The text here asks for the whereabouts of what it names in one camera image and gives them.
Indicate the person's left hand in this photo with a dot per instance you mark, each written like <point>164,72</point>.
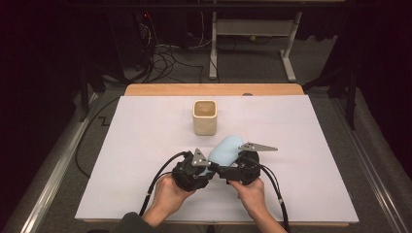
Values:
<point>168,197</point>

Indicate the white paper sheet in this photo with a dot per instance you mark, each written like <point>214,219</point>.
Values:
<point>129,168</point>

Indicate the wooden table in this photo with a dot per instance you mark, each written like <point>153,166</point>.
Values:
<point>213,89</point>

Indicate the small yellow ball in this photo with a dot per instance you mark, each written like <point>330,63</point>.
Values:
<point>252,38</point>

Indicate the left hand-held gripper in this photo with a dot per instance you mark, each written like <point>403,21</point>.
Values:
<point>191,176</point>

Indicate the light blue rice paddle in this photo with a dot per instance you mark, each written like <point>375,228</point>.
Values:
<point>226,150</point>

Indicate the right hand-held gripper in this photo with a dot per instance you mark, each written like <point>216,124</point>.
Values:
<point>246,170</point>

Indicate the dark computer tower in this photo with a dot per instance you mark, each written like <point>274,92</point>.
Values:
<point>132,39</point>

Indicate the beige square cup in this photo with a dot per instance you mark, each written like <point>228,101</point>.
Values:
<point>204,124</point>

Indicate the person's right hand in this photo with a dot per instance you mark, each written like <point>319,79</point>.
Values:
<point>252,197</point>

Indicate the black metal stand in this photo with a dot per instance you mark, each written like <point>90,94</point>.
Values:
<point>346,87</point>
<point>89,87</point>

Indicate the white metal desk frame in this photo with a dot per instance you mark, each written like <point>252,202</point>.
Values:
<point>252,27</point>

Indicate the silver metal floor rail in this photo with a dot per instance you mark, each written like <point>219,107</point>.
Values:
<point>369,168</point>
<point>58,168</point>

